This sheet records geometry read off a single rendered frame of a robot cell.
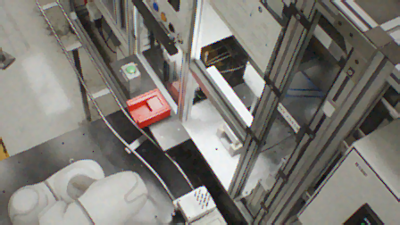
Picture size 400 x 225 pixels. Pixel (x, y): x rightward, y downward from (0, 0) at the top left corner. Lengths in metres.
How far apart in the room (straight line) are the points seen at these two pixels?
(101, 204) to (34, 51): 2.35
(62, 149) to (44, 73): 1.23
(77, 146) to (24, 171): 0.26
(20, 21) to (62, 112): 0.92
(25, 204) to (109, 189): 0.60
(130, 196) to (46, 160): 0.96
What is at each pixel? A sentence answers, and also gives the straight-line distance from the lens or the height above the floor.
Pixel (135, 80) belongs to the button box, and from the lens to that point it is 2.05.
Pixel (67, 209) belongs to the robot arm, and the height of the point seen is 1.40.
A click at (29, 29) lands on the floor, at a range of 3.71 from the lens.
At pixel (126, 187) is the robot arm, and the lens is 1.35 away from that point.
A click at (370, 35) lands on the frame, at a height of 2.03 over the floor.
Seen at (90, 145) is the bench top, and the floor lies 0.68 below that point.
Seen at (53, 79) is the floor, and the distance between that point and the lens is 3.36.
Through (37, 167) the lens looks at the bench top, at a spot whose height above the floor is 0.68.
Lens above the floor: 2.64
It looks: 57 degrees down
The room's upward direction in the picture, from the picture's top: 10 degrees clockwise
